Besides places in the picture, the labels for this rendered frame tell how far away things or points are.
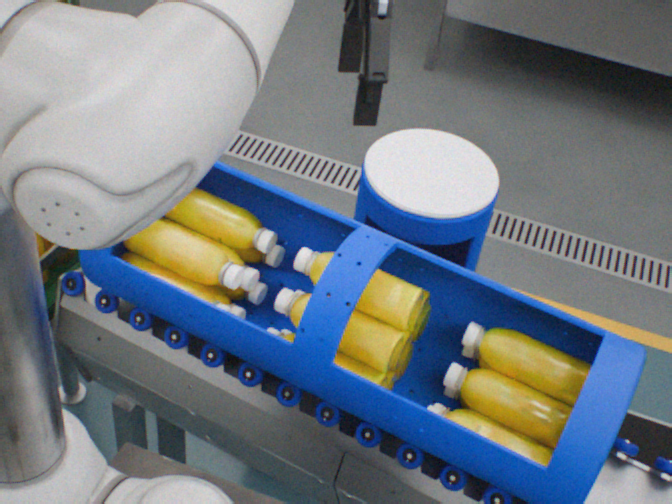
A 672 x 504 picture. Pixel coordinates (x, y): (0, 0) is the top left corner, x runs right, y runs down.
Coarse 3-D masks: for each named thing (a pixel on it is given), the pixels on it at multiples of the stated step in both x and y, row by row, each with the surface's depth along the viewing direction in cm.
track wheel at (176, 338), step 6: (168, 330) 155; (174, 330) 154; (180, 330) 154; (168, 336) 155; (174, 336) 154; (180, 336) 154; (186, 336) 154; (168, 342) 155; (174, 342) 154; (180, 342) 154; (186, 342) 154; (174, 348) 154; (180, 348) 154
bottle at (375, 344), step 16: (288, 304) 140; (304, 304) 139; (352, 320) 137; (368, 320) 137; (352, 336) 136; (368, 336) 135; (384, 336) 135; (400, 336) 136; (352, 352) 137; (368, 352) 135; (384, 352) 134; (384, 368) 136
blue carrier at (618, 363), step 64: (256, 192) 158; (384, 256) 136; (192, 320) 142; (256, 320) 160; (320, 320) 132; (448, 320) 153; (512, 320) 148; (576, 320) 133; (320, 384) 136; (448, 448) 130; (576, 448) 121
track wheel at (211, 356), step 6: (204, 348) 153; (210, 348) 152; (216, 348) 152; (204, 354) 153; (210, 354) 152; (216, 354) 152; (222, 354) 152; (204, 360) 153; (210, 360) 152; (216, 360) 152; (222, 360) 152; (210, 366) 152; (216, 366) 152
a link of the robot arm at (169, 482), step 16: (128, 480) 104; (144, 480) 104; (160, 480) 99; (176, 480) 98; (192, 480) 99; (112, 496) 100; (128, 496) 98; (144, 496) 96; (160, 496) 96; (176, 496) 96; (192, 496) 97; (208, 496) 97; (224, 496) 99
